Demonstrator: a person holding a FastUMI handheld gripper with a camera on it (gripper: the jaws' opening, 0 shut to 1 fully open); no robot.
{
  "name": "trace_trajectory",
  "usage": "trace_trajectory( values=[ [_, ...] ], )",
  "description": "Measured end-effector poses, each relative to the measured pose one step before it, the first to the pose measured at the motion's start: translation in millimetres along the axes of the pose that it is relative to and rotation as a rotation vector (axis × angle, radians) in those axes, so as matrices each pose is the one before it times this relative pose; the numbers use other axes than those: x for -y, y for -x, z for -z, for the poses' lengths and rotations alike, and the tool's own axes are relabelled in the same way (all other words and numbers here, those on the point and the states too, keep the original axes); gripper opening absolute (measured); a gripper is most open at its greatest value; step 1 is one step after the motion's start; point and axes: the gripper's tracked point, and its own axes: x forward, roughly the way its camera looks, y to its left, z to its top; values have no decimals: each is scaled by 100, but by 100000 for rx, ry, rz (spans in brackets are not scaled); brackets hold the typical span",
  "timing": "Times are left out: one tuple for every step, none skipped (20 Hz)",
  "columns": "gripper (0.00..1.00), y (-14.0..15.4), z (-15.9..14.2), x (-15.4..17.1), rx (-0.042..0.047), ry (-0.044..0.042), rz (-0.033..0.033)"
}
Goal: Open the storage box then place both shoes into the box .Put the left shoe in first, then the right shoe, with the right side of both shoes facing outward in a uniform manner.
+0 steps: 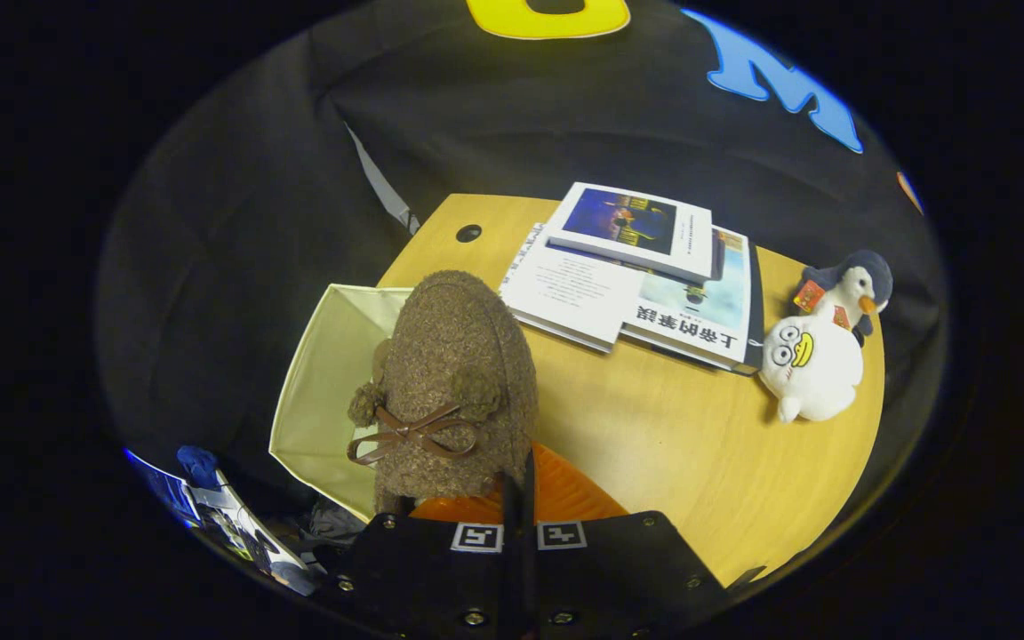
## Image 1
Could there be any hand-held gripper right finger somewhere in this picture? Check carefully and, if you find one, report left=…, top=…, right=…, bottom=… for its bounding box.
left=519, top=441, right=728, bottom=640

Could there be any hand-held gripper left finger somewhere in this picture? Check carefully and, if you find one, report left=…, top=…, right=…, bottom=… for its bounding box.
left=324, top=471, right=524, bottom=640

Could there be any cream fabric storage box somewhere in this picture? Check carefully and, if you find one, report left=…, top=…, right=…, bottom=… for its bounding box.
left=268, top=283, right=415, bottom=524

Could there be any dark cloth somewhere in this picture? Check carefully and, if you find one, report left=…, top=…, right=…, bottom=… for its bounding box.
left=309, top=496, right=365, bottom=541

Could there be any cluttered white desk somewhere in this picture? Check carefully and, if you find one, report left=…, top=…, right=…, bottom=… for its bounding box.
left=124, top=444, right=319, bottom=597

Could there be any small blue item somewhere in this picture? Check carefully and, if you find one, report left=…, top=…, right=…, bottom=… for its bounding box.
left=177, top=445, right=221, bottom=490

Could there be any book with pale blue cover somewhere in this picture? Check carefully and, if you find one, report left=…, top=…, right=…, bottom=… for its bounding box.
left=621, top=227, right=764, bottom=376

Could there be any white plush toy with glasses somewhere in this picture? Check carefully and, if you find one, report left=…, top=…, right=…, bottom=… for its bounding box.
left=758, top=316, right=865, bottom=424

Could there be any white book with blue picture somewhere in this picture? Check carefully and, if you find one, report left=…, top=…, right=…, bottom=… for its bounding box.
left=546, top=181, right=715, bottom=284

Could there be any grey penguin plush toy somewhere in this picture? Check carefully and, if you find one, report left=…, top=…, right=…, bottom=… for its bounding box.
left=792, top=249, right=895, bottom=338

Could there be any black backdrop cloth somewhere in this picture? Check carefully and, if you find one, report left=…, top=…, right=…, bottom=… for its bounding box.
left=94, top=0, right=953, bottom=552

